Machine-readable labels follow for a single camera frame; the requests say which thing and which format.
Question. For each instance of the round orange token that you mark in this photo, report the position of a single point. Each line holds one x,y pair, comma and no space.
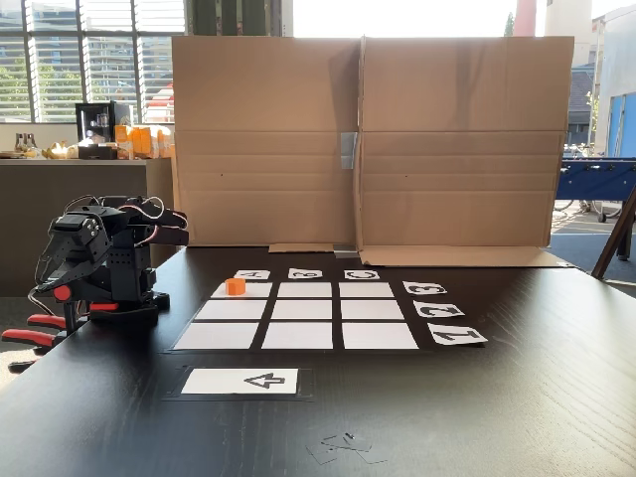
235,287

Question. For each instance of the white grid paper square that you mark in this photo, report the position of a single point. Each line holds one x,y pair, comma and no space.
304,289
231,309
259,290
297,336
380,335
367,289
301,309
216,336
372,309

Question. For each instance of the red and black clamp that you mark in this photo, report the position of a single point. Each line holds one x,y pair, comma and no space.
61,293
27,338

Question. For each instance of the grey counter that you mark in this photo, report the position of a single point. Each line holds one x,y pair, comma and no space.
30,199

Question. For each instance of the yellow bananas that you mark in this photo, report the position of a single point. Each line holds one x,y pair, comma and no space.
57,150

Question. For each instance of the orange juice carton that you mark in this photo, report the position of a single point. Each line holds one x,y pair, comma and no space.
164,143
123,141
141,141

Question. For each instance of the glass bottles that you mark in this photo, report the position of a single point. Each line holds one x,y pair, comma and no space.
25,143

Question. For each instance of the paper sheet letter A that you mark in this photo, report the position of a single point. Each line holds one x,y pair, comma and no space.
238,274

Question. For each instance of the white arrow paper sheet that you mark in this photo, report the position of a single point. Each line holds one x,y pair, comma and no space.
218,381

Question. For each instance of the brown cardboard panel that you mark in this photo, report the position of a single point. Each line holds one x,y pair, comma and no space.
263,149
462,149

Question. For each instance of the paper sheet letter B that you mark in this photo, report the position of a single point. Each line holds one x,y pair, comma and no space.
293,273

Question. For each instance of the paper sheet letter C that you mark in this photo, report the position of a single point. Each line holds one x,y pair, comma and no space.
349,274

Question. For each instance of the clear tape scraps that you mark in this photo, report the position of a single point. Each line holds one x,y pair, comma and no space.
343,447

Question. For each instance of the paper sheet number 3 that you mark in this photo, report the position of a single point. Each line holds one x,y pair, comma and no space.
411,287

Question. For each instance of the paper sheet number 2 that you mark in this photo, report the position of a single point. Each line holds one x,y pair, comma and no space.
422,309

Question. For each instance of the paper sheet number 1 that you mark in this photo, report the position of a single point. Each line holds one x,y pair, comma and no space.
442,337

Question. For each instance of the blue foosball table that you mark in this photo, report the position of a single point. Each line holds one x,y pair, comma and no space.
596,181

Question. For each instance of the wooden easel leg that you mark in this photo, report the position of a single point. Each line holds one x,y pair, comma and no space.
613,238

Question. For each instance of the grey duct tape strip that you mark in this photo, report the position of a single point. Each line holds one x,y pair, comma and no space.
345,251
349,149

